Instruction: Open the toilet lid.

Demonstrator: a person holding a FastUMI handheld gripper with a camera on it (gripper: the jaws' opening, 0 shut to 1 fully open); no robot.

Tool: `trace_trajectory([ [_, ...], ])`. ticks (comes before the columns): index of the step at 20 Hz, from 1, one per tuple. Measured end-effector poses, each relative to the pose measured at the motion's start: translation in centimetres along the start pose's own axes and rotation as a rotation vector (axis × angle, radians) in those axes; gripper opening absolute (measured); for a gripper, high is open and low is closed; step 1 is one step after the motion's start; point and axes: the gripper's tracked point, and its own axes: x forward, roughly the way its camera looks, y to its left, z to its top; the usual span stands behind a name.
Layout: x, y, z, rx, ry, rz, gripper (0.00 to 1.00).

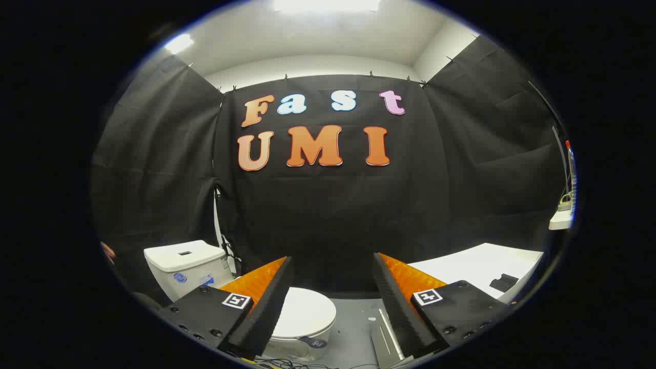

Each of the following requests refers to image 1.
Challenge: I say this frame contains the black backdrop cloth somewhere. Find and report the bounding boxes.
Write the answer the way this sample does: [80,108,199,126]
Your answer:
[91,36,567,303]

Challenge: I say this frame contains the small black object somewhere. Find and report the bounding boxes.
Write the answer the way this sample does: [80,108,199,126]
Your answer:
[489,274,519,293]

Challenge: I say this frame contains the rectangular ceiling light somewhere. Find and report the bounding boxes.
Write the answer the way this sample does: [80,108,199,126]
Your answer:
[165,33,195,55]
[273,0,381,13]

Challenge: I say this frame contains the white table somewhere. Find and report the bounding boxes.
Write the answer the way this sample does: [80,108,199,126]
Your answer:
[407,242,545,305]

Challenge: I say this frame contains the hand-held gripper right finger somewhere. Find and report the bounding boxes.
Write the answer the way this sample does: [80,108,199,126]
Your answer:
[373,252,513,359]

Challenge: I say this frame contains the white toilet lid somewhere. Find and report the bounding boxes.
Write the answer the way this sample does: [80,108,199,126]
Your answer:
[271,286,337,340]

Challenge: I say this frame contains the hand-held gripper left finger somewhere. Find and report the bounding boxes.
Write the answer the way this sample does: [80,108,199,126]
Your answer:
[158,255,294,360]

